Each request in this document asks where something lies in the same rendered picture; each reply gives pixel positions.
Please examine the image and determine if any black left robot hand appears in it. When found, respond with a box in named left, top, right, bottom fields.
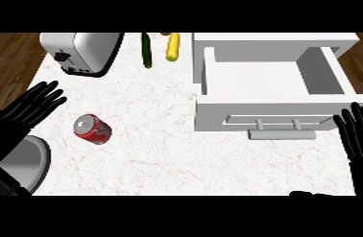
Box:
left=0, top=80, right=70, bottom=161

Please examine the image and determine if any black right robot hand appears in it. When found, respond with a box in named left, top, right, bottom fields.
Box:
left=288, top=101, right=363, bottom=197

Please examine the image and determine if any red soda can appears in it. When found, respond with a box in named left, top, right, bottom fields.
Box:
left=73, top=113, right=114, bottom=146

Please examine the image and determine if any white open drawer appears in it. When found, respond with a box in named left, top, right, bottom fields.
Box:
left=200, top=46, right=359, bottom=97

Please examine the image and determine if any silver and black toaster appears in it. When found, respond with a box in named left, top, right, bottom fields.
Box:
left=39, top=32, right=127, bottom=79

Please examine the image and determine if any green cucumber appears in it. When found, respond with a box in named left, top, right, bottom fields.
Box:
left=141, top=32, right=156, bottom=69

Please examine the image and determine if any white cabinet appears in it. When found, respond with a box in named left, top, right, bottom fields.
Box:
left=191, top=32, right=362, bottom=85

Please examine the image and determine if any yellow corn cob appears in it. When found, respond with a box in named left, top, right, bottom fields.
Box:
left=164, top=32, right=182, bottom=62

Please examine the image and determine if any white drawer front with handle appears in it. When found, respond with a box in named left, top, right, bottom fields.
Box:
left=195, top=93, right=363, bottom=141

